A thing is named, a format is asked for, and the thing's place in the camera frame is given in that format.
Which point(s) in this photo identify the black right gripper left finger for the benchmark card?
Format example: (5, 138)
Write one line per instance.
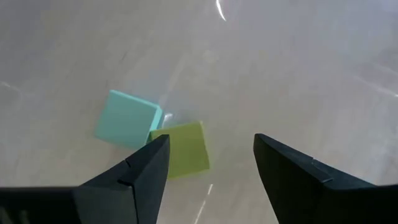
(130, 193)

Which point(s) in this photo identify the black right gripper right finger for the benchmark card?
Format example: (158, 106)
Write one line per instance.
(295, 186)

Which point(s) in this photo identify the lime green foam cube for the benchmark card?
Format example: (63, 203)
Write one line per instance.
(189, 149)

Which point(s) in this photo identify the teal foam cube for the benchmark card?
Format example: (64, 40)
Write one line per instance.
(124, 119)

